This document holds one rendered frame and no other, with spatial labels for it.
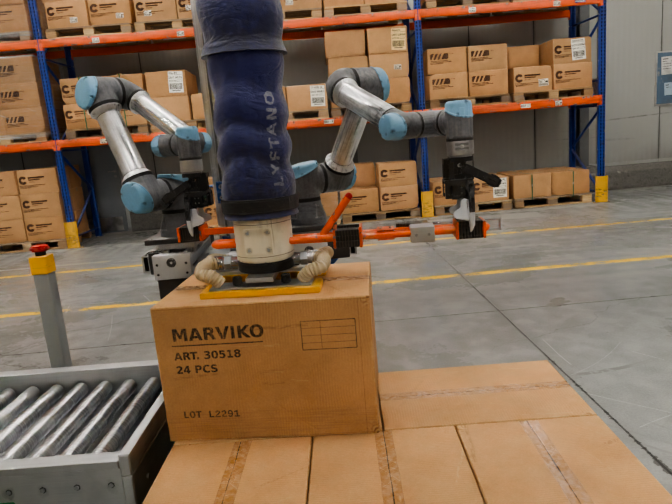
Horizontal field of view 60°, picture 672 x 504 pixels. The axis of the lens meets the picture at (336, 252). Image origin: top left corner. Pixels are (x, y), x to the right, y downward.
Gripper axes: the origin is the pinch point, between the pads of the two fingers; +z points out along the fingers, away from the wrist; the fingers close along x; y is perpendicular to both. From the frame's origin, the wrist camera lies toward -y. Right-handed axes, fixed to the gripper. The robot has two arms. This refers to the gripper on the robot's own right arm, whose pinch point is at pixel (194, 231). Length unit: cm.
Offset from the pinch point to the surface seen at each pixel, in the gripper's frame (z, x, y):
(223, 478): 53, -65, 21
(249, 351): 27, -46, 26
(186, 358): 28, -46, 8
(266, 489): 53, -70, 33
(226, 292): 11.7, -40.3, 20.4
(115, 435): 53, -41, -18
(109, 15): -220, 655, -301
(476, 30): -179, 844, 243
